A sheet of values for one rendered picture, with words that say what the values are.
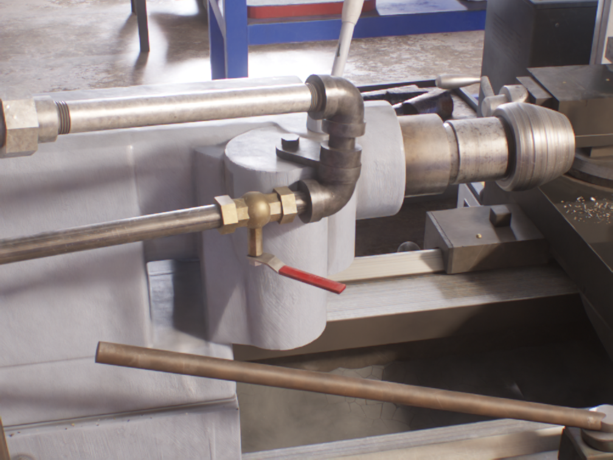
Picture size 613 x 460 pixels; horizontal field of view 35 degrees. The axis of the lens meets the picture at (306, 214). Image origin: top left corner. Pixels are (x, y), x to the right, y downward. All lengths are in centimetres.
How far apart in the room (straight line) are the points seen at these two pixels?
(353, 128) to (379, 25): 204
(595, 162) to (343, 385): 60
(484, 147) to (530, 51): 146
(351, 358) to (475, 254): 20
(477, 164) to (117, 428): 41
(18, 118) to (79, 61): 387
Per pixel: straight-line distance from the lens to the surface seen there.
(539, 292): 123
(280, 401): 121
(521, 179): 96
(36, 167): 83
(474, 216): 130
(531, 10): 238
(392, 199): 91
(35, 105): 64
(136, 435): 88
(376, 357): 125
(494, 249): 125
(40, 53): 464
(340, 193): 76
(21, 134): 63
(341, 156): 75
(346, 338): 117
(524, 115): 96
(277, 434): 117
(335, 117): 74
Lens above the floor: 150
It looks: 29 degrees down
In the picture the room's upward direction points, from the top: straight up
